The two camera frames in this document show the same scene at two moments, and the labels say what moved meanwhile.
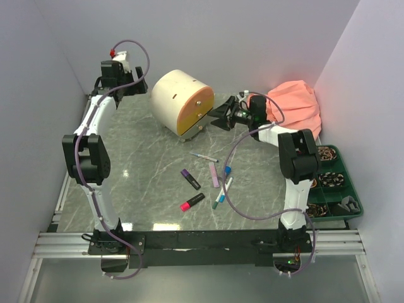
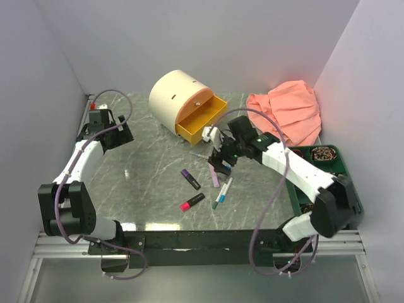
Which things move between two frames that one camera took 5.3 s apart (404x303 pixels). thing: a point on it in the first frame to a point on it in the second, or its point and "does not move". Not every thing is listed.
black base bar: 200,249 does not move
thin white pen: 205,156 does not move
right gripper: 221,112 to 216,160
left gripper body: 125,78 to 116,137
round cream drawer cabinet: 181,103 does not move
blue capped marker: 222,198 does not move
